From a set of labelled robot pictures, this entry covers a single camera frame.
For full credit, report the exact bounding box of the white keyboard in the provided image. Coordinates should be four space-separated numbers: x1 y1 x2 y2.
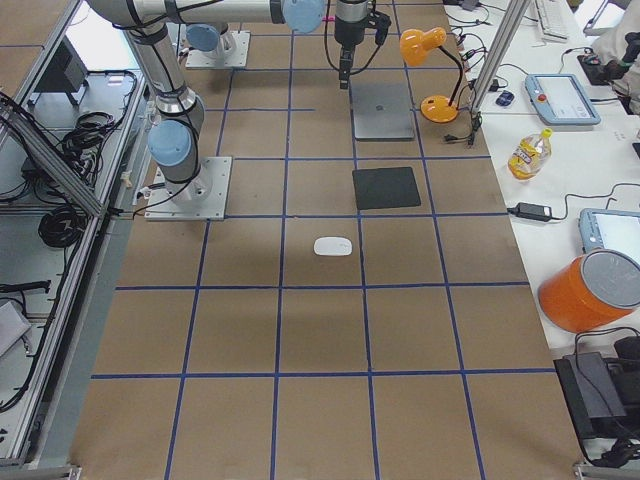
532 0 569 43

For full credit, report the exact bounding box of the white computer mouse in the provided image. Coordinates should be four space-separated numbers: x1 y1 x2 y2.
313 236 353 257

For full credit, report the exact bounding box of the yellow drink bottle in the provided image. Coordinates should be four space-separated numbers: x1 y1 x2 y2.
507 128 553 180

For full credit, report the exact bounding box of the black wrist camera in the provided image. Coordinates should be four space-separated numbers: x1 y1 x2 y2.
369 10 391 46

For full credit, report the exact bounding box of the black equipment box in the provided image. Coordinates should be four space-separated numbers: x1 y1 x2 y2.
554 352 639 440

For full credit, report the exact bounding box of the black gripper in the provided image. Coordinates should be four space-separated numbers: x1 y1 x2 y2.
334 0 369 83

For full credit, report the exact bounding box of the lamp power cable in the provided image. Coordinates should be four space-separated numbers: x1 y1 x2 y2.
442 29 489 148

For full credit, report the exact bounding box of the black mousepad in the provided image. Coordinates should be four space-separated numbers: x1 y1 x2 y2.
352 167 421 210

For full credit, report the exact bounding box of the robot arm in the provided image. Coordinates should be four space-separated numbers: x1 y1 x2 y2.
89 1 373 206
186 22 236 57

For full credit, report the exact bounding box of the orange desk lamp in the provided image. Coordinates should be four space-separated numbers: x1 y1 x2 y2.
398 27 462 125

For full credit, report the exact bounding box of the blue teach pendant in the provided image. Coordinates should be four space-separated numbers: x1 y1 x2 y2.
524 74 601 126
578 208 639 261

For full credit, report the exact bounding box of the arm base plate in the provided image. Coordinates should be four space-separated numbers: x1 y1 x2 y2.
144 156 232 221
186 24 250 70

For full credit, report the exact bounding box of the aluminium frame post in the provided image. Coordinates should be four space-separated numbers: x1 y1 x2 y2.
470 0 529 115

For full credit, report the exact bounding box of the orange cylindrical container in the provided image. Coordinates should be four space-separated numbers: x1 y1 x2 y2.
538 249 639 333

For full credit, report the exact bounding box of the silver laptop notebook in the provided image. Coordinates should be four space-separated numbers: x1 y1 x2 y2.
351 83 414 141

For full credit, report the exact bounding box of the black power adapter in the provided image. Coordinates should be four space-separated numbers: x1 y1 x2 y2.
507 202 553 222

